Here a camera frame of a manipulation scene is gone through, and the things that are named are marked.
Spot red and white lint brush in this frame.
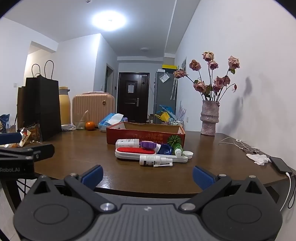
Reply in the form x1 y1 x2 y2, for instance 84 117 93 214
115 148 188 163

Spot round ceiling lamp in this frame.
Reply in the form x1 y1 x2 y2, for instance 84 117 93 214
91 11 127 32

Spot crumpled white tissue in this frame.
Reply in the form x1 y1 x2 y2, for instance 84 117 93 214
246 153 272 166

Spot pink textured vase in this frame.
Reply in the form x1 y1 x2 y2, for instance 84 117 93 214
200 100 220 136

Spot purple bottle cap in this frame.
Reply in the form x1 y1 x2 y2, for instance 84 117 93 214
140 141 158 149

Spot red cardboard box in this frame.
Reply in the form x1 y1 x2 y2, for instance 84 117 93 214
106 122 186 151

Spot yellow thermos jug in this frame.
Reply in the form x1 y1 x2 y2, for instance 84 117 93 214
58 86 71 126

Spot pink suitcase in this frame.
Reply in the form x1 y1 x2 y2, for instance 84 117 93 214
72 92 115 127

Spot clear glass cup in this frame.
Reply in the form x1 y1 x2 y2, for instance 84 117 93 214
75 110 89 130

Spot blue plastic toy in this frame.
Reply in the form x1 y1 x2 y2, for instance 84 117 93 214
159 105 175 116

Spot bunch of dried pink roses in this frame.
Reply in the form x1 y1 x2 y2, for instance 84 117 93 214
173 51 241 102

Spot grey interior door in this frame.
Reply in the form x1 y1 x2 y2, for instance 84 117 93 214
105 64 115 95

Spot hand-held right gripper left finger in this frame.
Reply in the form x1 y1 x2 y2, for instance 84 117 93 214
24 165 117 215

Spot blue bottle cap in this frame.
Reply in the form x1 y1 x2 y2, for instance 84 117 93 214
158 144 174 155

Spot snack packets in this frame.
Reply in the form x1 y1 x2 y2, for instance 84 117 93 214
20 123 43 147

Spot white phone charging cable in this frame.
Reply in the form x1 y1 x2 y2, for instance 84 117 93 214
279 171 292 212

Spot blue bag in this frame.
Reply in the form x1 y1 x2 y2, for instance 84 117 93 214
0 113 11 133

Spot yellow watering can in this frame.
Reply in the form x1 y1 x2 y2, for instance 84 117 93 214
155 111 171 123

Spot dark brown entrance door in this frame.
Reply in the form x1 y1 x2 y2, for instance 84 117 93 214
118 72 149 123

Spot brown paper bag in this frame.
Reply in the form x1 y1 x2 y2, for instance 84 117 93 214
17 64 41 130

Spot black phone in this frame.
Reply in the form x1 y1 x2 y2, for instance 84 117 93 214
269 156 293 174

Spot grey fridge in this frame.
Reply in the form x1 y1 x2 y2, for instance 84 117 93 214
153 71 177 121

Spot white spray bottle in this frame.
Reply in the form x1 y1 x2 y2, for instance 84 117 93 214
139 155 173 167

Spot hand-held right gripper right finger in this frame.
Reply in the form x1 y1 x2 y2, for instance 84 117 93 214
178 166 272 215

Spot blue white tissue pack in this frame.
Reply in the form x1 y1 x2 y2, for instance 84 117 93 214
98 113 124 132

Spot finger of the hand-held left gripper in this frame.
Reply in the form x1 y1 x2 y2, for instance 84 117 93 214
0 144 55 161
0 132 23 145

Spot white wired earphones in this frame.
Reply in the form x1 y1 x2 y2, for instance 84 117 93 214
218 137 260 153

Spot clear labelled wipes canister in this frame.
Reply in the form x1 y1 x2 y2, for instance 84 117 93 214
116 139 140 149

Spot black paper bag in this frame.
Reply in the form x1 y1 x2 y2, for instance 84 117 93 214
24 60 62 142

